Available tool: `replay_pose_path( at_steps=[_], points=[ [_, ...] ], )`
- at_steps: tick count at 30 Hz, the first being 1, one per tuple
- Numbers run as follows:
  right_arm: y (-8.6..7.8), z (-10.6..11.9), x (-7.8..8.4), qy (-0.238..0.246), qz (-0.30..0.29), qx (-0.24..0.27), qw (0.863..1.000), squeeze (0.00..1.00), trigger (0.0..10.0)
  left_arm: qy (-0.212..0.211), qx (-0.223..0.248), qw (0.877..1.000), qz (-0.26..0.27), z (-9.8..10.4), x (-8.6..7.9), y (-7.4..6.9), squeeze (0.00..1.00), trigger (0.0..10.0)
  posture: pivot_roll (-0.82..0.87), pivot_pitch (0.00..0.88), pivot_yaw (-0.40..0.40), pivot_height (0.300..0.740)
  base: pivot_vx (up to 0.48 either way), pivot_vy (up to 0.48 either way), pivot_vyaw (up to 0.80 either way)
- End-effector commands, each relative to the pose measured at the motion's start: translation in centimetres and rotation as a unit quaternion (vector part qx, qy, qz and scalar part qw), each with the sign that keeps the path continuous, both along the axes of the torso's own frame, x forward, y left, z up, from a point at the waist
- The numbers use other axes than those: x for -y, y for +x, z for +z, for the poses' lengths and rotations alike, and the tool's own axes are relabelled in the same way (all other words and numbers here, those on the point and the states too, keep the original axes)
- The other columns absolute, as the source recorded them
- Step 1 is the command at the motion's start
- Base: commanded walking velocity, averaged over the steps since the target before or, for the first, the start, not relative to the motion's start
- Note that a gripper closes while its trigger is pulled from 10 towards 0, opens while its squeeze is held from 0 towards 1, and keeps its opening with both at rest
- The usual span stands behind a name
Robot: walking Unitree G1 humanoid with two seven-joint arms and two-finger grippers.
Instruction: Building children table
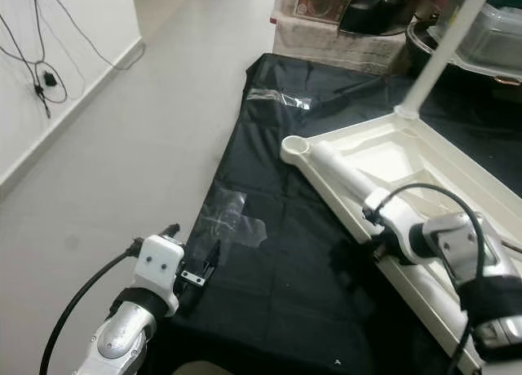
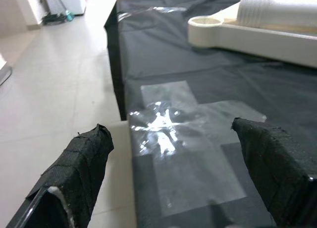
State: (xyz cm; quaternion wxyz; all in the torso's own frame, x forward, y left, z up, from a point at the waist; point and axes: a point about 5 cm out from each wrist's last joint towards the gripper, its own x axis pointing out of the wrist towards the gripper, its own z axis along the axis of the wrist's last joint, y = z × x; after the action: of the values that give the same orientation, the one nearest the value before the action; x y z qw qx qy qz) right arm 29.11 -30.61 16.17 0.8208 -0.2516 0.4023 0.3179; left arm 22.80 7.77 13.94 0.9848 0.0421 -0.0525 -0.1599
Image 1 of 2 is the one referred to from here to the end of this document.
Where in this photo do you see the white plastic table top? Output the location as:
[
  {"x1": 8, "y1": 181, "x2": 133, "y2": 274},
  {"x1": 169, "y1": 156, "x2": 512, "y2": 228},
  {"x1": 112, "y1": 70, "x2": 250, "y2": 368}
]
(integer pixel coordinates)
[{"x1": 280, "y1": 112, "x2": 522, "y2": 374}]

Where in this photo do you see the crumpled clear tape patch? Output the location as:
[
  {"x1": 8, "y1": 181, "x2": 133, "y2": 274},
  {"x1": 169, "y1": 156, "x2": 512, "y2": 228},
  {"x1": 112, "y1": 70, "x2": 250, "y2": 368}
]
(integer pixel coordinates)
[{"x1": 196, "y1": 187, "x2": 268, "y2": 249}]

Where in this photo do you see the black tablecloth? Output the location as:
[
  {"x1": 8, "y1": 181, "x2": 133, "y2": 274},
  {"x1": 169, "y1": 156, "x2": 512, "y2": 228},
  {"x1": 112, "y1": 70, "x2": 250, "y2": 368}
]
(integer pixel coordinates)
[{"x1": 130, "y1": 53, "x2": 522, "y2": 375}]

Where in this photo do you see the clear tape strip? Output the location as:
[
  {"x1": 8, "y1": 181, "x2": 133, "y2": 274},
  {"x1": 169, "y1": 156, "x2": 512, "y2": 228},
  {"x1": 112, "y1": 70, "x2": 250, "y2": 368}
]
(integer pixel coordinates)
[{"x1": 246, "y1": 88, "x2": 312, "y2": 111}]

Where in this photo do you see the black wok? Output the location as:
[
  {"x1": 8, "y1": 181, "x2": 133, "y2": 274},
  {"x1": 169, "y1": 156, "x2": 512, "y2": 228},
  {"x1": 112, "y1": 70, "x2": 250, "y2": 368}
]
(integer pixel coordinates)
[{"x1": 406, "y1": 16, "x2": 522, "y2": 86}]

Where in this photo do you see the speckled cloth covered bench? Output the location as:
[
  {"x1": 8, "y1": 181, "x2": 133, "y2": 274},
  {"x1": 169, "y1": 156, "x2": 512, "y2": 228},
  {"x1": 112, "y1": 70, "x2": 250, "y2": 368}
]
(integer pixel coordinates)
[{"x1": 273, "y1": 16, "x2": 413, "y2": 74}]

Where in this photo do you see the black shiny curved cover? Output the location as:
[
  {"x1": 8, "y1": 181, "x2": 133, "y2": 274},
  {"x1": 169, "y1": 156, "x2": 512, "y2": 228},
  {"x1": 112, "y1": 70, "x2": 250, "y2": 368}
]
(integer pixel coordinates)
[{"x1": 338, "y1": 0, "x2": 417, "y2": 35}]

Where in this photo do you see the dark red printed carton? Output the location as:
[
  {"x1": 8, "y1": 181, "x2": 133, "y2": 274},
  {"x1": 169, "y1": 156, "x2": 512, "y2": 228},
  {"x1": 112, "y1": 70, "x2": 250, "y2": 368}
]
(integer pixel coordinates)
[{"x1": 294, "y1": 0, "x2": 356, "y2": 24}]

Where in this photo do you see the clear storage box orange lid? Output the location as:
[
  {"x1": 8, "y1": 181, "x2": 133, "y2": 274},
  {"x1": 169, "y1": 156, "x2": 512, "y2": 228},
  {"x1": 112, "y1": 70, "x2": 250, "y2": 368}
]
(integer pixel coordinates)
[{"x1": 281, "y1": 0, "x2": 356, "y2": 25}]

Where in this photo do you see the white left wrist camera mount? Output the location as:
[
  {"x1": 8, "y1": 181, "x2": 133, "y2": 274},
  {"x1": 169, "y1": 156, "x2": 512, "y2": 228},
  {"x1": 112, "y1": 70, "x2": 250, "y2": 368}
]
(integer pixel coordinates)
[{"x1": 133, "y1": 235, "x2": 185, "y2": 317}]

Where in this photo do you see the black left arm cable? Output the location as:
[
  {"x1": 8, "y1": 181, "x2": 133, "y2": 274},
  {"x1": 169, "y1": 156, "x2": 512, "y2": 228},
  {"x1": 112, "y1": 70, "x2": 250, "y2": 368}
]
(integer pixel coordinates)
[{"x1": 39, "y1": 245, "x2": 141, "y2": 375}]

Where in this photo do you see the black wall cable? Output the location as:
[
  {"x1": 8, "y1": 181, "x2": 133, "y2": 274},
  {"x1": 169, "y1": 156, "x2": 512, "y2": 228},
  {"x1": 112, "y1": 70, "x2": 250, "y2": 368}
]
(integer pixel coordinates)
[{"x1": 0, "y1": 0, "x2": 144, "y2": 119}]

